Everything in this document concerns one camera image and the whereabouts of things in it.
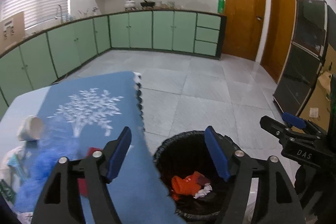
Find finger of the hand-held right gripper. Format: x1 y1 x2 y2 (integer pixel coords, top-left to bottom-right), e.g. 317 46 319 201
260 115 313 144
282 112 326 135

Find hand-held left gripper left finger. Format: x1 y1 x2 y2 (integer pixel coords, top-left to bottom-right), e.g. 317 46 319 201
31 126 132 224

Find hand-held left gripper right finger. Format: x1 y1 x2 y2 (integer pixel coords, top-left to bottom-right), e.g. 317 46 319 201
204 126 306 224

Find red wrapper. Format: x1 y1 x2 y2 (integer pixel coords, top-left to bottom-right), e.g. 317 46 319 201
196 174 210 186

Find white tissue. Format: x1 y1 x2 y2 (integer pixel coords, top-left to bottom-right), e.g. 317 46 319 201
194 183 213 199

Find orange foam net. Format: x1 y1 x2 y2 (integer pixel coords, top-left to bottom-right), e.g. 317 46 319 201
171 172 208 201

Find black trash bin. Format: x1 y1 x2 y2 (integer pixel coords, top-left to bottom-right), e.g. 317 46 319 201
153 130 252 222

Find blue plastic bag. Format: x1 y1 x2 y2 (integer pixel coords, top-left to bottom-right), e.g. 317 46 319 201
14 132 87 214

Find white paper cup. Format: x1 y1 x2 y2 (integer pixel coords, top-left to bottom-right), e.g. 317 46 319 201
17 115 46 142

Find green white packet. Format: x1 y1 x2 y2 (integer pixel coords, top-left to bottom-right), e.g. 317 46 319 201
0 179 17 205

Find red cloth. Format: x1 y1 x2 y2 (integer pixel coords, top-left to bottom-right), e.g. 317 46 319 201
77 178 88 197
87 147 104 159

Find large cardboard box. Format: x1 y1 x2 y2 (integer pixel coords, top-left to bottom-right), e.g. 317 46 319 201
299 44 336 132

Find black cabinet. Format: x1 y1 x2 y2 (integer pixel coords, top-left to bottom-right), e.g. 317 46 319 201
272 0 336 117

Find black scalloped mat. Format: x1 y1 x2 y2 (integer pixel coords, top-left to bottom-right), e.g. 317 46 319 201
135 82 146 132

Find blue tree print table runner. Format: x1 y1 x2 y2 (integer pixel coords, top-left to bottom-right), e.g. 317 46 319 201
14 71 184 224

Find wooden door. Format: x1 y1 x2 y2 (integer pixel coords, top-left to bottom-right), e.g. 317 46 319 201
225 0 267 62
260 0 297 84

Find light blue tablecloth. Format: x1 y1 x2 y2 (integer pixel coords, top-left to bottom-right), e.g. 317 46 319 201
0 85 57 161

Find white plastic bag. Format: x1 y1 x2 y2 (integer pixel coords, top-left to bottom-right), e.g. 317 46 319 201
0 145 30 182

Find green lower cabinets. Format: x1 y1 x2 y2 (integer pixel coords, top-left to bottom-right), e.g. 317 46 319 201
0 10 227 114

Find metal faucet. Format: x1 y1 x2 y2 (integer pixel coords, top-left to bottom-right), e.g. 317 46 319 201
55 4 65 20

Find flat cardboard box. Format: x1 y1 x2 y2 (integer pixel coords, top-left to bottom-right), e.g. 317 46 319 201
0 11 26 49

